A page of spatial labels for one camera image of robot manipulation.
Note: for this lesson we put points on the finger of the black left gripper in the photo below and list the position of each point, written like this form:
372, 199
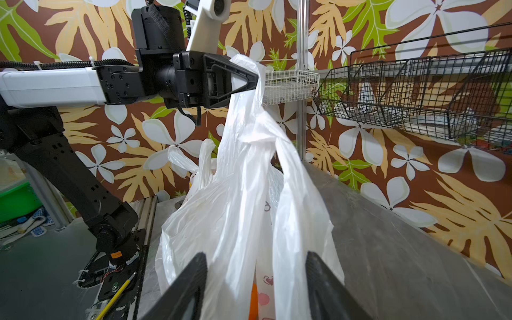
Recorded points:
222, 79

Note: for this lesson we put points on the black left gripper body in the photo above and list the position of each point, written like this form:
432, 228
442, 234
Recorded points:
180, 81

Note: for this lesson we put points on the green plastic bin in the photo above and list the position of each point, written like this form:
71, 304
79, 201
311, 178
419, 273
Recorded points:
18, 201

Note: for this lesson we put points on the orange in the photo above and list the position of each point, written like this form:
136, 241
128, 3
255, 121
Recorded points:
254, 309

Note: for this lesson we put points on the aluminium frame post left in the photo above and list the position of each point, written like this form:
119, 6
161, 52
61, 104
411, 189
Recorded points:
302, 60

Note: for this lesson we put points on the white wire basket left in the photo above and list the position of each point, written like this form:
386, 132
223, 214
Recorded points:
283, 87

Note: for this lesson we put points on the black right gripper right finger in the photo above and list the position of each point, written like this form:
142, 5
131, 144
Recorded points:
328, 297

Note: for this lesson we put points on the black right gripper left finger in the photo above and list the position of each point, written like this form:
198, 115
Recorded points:
184, 298

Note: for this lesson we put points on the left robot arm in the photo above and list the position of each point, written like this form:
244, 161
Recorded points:
94, 93

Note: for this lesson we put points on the black wire basket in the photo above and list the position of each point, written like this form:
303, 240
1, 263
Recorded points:
460, 97

